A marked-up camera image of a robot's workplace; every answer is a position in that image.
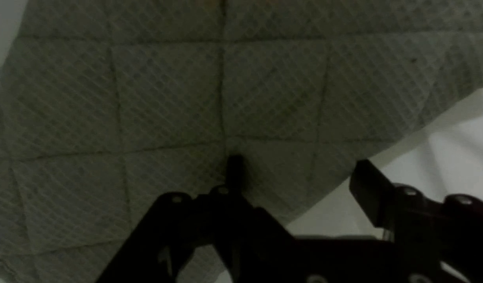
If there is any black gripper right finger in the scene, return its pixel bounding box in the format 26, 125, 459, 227
347, 159, 483, 283

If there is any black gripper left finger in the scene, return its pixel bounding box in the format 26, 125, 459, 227
94, 153, 300, 283

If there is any grey quilted oven mitten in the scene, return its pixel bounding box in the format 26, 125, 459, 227
0, 0, 483, 283

